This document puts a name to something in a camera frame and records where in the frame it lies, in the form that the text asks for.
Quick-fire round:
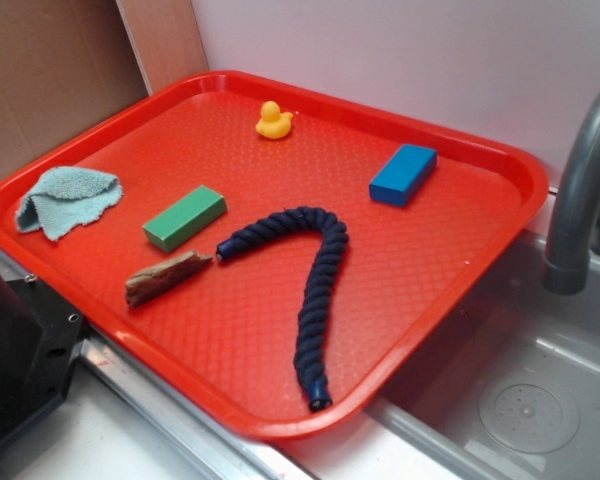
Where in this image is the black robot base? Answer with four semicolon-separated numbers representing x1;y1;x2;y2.
0;275;86;449

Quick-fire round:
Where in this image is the blue rectangular block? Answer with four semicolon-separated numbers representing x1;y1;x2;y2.
369;144;438;207

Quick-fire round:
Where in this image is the green rectangular block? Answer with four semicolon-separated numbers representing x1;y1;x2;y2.
142;185;228;252

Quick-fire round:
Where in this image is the red plastic tray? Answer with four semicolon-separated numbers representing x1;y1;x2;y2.
0;72;548;440

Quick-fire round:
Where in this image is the yellow rubber duck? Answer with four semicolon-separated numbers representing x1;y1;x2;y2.
255;101;294;140

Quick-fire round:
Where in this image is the brown wood piece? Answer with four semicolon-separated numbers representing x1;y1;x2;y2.
125;250;213;308

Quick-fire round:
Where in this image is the light blue folded cloth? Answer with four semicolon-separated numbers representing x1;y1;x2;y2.
15;166;123;242

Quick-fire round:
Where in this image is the grey sink faucet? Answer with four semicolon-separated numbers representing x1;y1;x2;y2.
542;92;600;295

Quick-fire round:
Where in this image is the grey plastic sink basin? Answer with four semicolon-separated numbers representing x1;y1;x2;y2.
274;219;600;480

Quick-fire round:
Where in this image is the brown cardboard panel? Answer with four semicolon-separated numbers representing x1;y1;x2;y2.
0;1;147;180

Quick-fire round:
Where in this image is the dark blue twisted rope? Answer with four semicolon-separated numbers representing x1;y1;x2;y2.
215;206;351;414

